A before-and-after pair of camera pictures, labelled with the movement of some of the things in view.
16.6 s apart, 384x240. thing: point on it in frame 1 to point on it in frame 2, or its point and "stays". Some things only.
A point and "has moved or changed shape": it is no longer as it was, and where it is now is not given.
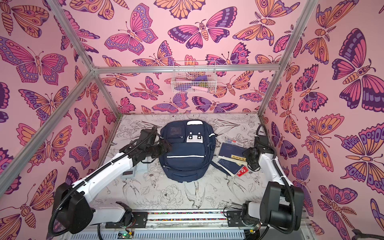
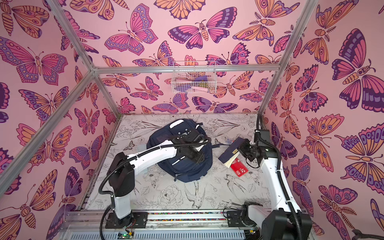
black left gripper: (164, 147) to (199, 159)
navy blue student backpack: (193, 143) has moved or changed shape
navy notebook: (231, 168) to (229, 154)
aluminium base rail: (186, 225) stays
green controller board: (124, 235) stays
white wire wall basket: (194, 77) stays
